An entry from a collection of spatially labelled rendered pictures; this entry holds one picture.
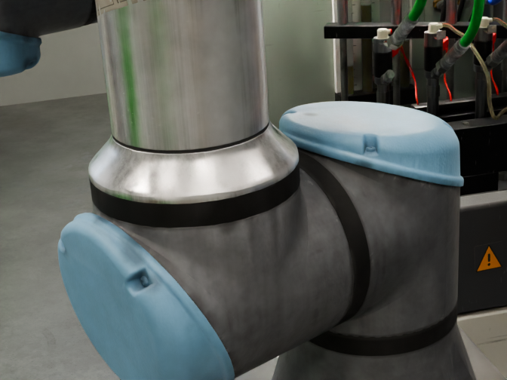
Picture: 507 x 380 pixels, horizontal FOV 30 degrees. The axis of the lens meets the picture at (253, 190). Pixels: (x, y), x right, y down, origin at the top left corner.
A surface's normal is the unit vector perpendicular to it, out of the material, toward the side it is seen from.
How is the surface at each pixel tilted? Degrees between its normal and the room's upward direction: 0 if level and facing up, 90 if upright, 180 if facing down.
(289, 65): 90
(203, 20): 90
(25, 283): 0
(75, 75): 90
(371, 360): 89
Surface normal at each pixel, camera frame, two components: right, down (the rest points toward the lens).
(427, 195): 0.47, 0.30
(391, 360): 0.07, 0.36
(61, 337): -0.07, -0.92
